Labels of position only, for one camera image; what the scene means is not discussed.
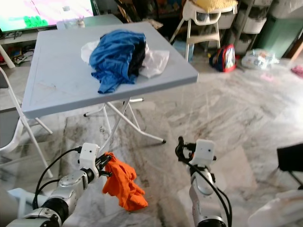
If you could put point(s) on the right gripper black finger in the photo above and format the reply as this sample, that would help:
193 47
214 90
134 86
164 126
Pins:
179 147

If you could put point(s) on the orange garment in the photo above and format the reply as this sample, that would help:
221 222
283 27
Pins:
123 184

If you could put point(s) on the blue garment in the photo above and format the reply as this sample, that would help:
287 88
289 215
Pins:
113 56

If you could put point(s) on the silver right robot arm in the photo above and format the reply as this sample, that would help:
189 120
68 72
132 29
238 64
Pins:
203 189

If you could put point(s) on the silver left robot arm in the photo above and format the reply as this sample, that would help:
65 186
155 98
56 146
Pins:
71 182

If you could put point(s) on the black garment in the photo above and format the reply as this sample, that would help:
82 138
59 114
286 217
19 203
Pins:
139 59

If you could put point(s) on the grey folding table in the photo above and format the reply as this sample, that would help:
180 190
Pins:
57 80

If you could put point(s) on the red and blue backpack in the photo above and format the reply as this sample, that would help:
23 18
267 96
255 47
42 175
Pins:
225 59

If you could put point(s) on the grey folding chair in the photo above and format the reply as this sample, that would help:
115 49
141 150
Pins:
7 127

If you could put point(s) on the black square box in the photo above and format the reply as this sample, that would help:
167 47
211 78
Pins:
291 158

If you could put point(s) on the small pink paper slip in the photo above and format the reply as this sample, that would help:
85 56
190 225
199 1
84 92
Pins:
267 76

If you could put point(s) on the printed white plastic bag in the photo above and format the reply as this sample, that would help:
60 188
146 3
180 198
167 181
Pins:
258 59

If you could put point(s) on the white sack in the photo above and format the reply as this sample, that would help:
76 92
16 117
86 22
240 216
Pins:
279 213

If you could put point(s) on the white baby high chair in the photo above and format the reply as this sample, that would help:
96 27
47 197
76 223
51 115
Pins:
191 12

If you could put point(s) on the dark pink crumpled cloth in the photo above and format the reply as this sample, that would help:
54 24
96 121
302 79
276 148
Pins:
297 71

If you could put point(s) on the pale green side table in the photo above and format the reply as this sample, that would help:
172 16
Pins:
104 21

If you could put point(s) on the white storage drawer rack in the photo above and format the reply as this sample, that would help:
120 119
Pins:
255 23

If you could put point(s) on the yellow knitted cushion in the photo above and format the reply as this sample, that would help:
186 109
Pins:
218 4

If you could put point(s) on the green plastic bin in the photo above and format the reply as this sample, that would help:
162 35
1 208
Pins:
281 35

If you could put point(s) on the flat screen television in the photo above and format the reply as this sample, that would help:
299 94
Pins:
47 9

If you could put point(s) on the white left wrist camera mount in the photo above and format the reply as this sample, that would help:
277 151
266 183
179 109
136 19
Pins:
90 155

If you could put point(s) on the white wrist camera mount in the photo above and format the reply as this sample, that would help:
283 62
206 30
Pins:
90 155
204 151

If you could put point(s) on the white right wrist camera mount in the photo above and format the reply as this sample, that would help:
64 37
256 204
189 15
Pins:
204 151

